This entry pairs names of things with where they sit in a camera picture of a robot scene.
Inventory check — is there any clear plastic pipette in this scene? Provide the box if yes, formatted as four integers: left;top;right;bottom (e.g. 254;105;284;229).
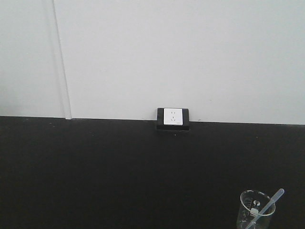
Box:
243;188;285;229

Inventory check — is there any clear glass beaker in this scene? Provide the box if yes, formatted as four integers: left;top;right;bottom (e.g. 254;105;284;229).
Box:
236;189;276;229

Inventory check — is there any white wall power socket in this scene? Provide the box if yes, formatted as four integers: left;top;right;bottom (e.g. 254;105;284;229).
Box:
156;108;190;131

